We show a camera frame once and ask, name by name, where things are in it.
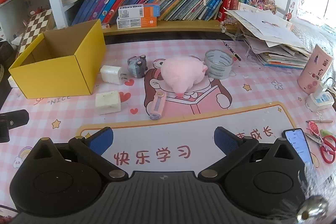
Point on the pink flower crown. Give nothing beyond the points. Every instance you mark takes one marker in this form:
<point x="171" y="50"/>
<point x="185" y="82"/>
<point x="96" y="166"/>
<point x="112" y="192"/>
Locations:
<point x="262" y="5"/>

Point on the small orange white box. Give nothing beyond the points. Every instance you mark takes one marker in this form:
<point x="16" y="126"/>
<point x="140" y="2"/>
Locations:
<point x="105" y="26"/>

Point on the grey side shelf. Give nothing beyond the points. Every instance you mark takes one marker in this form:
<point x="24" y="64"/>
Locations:
<point x="15" y="11"/>

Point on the stack of papers and books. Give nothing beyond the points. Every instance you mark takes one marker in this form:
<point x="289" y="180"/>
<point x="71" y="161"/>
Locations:
<point x="267" y="27"/>

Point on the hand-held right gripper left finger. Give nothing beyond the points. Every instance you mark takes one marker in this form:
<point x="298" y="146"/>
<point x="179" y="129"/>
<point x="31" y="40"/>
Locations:
<point x="101" y="141"/>

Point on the white charger plug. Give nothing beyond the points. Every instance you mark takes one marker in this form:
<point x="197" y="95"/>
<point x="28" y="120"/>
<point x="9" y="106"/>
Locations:
<point x="111" y="74"/>

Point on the clear tape roll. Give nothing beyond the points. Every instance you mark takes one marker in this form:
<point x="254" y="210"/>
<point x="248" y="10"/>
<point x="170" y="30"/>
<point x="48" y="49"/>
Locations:
<point x="218" y="71"/>

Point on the wooden pencil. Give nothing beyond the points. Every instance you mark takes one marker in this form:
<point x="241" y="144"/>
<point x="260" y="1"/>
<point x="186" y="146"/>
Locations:
<point x="320" y="121"/>

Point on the orange white toothbrush box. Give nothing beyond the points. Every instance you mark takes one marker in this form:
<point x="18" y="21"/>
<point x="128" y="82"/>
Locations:
<point x="136" y="11"/>
<point x="136" y="22"/>

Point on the pink printed desk mat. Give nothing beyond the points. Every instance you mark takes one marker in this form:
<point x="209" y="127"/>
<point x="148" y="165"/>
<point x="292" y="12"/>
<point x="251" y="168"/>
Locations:
<point x="183" y="113"/>

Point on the pink plush toy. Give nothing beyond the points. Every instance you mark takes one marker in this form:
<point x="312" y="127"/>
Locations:
<point x="181" y="71"/>

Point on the pink utility knife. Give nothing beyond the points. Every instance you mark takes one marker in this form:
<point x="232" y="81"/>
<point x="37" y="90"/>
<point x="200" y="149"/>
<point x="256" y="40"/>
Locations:
<point x="157" y="106"/>

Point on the red paper ornament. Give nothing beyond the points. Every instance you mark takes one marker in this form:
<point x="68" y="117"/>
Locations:
<point x="313" y="128"/>

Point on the yellow cardboard box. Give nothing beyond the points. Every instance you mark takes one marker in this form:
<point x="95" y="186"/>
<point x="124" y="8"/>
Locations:
<point x="52" y="77"/>

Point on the white power socket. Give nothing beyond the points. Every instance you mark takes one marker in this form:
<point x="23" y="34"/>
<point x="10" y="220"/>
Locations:
<point x="319" y="103"/>

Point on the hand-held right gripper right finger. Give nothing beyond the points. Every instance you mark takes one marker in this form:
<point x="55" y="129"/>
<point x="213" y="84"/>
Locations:
<point x="225" y="139"/>

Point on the green small object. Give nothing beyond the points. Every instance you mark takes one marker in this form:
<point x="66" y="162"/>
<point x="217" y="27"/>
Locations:
<point x="328" y="132"/>

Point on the white square eraser block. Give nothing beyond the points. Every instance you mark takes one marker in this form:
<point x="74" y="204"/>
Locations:
<point x="107" y="103"/>

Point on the brown checkered box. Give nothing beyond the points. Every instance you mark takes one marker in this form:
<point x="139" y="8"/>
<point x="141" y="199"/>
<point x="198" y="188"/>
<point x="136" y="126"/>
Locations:
<point x="36" y="24"/>

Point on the grey quilted blanket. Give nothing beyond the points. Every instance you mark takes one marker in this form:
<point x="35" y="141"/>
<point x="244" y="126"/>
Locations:
<point x="320" y="35"/>

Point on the black smartphone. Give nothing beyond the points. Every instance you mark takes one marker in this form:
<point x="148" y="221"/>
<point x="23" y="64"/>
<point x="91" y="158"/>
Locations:
<point x="296" y="142"/>

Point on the pink cylindrical pen holder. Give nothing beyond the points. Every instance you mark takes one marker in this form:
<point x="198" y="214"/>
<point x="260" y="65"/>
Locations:
<point x="315" y="69"/>

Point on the black marker pen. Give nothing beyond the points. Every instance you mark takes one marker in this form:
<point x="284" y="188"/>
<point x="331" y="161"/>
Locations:
<point x="231" y="50"/>

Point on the red hardcover dictionary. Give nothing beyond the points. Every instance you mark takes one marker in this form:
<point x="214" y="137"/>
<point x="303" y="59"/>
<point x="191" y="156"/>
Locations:
<point x="228" y="5"/>

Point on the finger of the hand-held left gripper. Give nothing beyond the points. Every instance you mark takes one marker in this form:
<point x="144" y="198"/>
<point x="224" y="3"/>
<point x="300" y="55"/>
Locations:
<point x="15" y="119"/>

